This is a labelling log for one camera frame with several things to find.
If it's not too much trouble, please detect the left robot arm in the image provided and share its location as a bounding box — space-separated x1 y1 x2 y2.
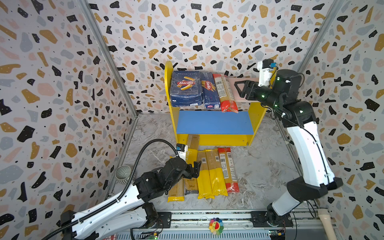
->
61 157 201 240

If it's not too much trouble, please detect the metal base rail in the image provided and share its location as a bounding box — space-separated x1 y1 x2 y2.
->
101 207 341 240

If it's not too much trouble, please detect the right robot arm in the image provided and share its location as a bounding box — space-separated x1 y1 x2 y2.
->
234 70 343 226

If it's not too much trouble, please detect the red spaghetti bag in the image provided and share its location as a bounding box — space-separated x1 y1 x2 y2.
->
218 148 240 194
213 74 239 114

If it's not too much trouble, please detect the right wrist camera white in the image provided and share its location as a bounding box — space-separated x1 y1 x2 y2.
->
257 59 277 87

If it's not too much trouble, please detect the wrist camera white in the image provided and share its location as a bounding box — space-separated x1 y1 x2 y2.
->
257 59 277 87
176 144 188 161

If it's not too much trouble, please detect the colourful flower sticker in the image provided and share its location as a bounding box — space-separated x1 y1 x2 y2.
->
209 218 224 236

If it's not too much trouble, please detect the Ankara spaghetti bag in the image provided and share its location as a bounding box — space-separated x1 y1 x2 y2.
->
184 178 199 195

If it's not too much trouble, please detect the yellow spaghetti bag right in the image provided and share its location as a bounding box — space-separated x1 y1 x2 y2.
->
205 149 228 196

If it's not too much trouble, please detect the black corrugated cable hose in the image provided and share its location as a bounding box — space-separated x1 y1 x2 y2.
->
41 138 181 240

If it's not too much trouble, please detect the yellow pastatime bag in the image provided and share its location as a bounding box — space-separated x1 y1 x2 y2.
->
168 178 185 203
186 135 200 166

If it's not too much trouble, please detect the beige tube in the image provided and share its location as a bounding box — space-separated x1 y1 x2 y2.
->
318 209 337 240

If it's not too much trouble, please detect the blue Barilla spaghetti box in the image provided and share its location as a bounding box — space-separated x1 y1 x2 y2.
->
200 72 221 110

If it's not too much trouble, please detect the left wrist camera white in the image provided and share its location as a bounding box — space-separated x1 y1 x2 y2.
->
176 144 188 161

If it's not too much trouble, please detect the yellow shelf with coloured boards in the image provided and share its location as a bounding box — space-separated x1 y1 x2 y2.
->
164 61 267 147

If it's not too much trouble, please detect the striped ceramic cup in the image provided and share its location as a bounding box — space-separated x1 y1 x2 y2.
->
115 165 132 185

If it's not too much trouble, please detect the yellow spaghetti bag middle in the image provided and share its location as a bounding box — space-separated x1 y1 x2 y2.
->
197 151 215 199

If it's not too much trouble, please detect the yellow spaghetti bag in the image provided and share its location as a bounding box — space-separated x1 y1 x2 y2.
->
205 149 228 196
197 151 215 199

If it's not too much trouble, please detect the blue Barilla rigatoni box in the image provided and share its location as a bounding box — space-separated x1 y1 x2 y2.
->
170 71 203 107

